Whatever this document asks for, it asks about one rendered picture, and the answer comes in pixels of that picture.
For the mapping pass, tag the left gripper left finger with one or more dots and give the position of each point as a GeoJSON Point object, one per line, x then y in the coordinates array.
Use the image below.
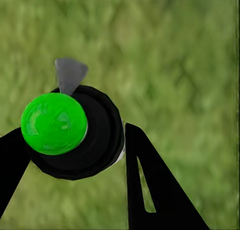
{"type": "Point", "coordinates": [14, 159]}

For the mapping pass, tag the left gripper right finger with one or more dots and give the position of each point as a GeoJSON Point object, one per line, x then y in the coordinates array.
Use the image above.
{"type": "Point", "coordinates": [174, 210]}

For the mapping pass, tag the pesticide atomizer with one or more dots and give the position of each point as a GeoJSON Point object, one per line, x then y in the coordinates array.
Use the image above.
{"type": "Point", "coordinates": [75, 131]}

